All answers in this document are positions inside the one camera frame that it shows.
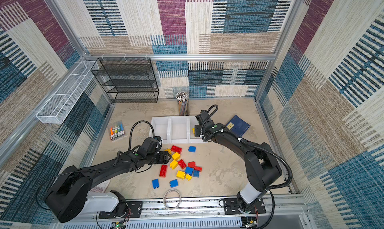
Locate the long red brick top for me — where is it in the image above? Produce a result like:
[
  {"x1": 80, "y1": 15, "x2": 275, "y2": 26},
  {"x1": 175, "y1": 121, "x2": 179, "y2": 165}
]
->
[{"x1": 171, "y1": 145, "x2": 183, "y2": 154}]

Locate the long red brick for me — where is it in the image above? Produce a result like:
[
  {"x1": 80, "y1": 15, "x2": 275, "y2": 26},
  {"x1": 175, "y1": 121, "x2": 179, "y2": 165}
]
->
[
  {"x1": 159, "y1": 165, "x2": 168, "y2": 178},
  {"x1": 171, "y1": 145, "x2": 183, "y2": 154}
]

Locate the small blue brick top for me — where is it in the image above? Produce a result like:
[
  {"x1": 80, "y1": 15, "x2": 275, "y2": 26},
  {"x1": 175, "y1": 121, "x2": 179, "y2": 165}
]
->
[{"x1": 188, "y1": 146, "x2": 196, "y2": 153}]

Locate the small red brick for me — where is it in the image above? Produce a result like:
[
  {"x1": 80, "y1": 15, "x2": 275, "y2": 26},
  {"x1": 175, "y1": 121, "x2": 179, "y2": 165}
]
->
[{"x1": 194, "y1": 166, "x2": 202, "y2": 172}]

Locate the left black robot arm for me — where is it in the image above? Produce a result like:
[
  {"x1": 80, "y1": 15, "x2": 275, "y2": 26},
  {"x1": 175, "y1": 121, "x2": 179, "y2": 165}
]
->
[{"x1": 44, "y1": 137, "x2": 172, "y2": 223}]

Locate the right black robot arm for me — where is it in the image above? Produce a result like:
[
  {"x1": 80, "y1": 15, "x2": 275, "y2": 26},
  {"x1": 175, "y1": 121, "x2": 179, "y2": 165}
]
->
[{"x1": 195, "y1": 104, "x2": 293, "y2": 213}]

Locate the right white bin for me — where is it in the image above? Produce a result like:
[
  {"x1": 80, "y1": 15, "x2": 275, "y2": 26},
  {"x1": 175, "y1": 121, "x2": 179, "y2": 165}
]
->
[{"x1": 188, "y1": 115, "x2": 204, "y2": 143}]

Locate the white bin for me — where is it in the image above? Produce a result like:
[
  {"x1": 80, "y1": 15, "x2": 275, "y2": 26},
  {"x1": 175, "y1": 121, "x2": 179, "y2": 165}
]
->
[
  {"x1": 151, "y1": 117, "x2": 171, "y2": 144},
  {"x1": 188, "y1": 115, "x2": 204, "y2": 143},
  {"x1": 171, "y1": 116, "x2": 189, "y2": 144}
]

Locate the middle white bin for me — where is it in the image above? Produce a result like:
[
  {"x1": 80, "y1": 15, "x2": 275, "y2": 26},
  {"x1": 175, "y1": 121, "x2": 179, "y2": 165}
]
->
[{"x1": 171, "y1": 116, "x2": 189, "y2": 144}]

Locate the left white bin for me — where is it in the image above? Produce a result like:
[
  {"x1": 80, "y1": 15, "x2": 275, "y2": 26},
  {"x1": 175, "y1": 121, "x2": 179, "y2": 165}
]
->
[{"x1": 151, "y1": 117, "x2": 171, "y2": 144}]

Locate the blue book yellow label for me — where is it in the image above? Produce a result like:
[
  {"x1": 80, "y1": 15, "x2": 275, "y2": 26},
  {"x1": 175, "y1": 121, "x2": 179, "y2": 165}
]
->
[{"x1": 226, "y1": 115, "x2": 250, "y2": 137}]

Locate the cup of coloured pencils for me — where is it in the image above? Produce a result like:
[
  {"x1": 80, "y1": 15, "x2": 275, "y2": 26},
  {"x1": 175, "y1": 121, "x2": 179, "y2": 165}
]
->
[{"x1": 176, "y1": 91, "x2": 189, "y2": 116}]

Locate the marker pen pack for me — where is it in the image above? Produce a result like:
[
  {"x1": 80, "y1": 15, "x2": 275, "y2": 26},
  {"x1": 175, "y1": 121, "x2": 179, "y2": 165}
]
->
[{"x1": 110, "y1": 121, "x2": 126, "y2": 141}]

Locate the pink white calculator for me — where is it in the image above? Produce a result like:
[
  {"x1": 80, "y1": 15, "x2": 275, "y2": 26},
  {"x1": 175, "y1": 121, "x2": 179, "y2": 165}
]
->
[{"x1": 90, "y1": 180, "x2": 111, "y2": 193}]

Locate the coiled white cable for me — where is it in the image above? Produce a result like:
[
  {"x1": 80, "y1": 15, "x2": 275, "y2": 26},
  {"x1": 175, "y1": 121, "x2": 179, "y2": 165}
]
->
[{"x1": 162, "y1": 188, "x2": 182, "y2": 210}]

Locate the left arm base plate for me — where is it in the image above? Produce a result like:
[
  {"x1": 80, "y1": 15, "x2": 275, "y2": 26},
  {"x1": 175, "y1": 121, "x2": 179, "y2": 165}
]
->
[{"x1": 98, "y1": 201, "x2": 143, "y2": 220}]

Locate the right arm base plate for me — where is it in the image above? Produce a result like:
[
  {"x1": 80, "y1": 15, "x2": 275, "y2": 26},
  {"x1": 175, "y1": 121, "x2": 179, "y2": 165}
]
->
[{"x1": 219, "y1": 198, "x2": 266, "y2": 215}]

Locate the black wire shelf rack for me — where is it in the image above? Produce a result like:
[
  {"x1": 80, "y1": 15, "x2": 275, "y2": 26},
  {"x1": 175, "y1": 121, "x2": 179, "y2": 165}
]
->
[{"x1": 91, "y1": 57, "x2": 160, "y2": 103}]

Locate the white wire mesh basket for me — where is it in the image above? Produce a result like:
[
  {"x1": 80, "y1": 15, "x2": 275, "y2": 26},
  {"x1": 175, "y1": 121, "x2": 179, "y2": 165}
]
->
[{"x1": 36, "y1": 60, "x2": 95, "y2": 124}]

